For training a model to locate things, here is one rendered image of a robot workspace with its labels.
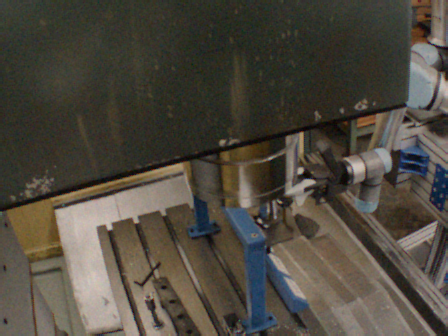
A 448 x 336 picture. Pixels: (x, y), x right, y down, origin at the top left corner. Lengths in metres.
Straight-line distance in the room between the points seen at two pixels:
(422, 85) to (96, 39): 0.86
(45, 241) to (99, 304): 0.45
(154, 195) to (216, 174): 1.24
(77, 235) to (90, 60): 1.40
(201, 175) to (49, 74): 0.27
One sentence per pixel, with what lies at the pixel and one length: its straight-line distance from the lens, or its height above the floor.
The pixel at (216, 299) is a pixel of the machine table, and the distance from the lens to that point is 1.29.
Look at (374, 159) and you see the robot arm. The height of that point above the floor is 1.20.
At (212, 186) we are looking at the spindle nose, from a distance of 0.60.
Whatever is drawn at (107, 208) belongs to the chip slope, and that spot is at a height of 0.83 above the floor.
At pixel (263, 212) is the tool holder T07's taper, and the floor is 1.25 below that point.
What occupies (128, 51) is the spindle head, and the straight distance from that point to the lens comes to 0.42.
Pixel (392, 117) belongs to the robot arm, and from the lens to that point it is 1.34.
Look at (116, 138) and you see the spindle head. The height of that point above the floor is 1.67.
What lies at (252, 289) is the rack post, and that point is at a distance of 1.07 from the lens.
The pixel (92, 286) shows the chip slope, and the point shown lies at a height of 0.70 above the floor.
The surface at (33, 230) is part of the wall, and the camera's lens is 1.93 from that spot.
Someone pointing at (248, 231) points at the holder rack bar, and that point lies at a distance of 0.99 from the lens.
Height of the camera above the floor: 1.88
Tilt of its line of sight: 33 degrees down
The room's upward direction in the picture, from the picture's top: 5 degrees counter-clockwise
